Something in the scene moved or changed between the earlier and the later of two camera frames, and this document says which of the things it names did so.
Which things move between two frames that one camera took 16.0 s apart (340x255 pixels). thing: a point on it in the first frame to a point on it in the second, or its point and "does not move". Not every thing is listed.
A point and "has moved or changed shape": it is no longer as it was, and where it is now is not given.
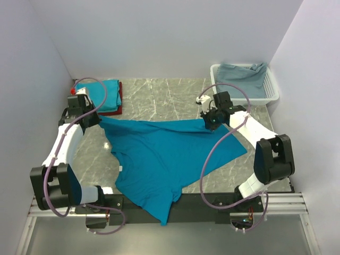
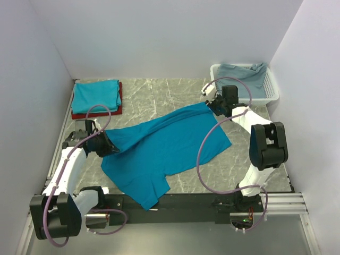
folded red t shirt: x=119 y=111 does not move
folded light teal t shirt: x=104 y=95 does not move
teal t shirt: x=156 y=159 has moved or changed shape
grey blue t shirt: x=250 y=78 does not move
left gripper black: x=96 y=119 to x=109 y=149
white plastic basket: x=271 y=88 does not move
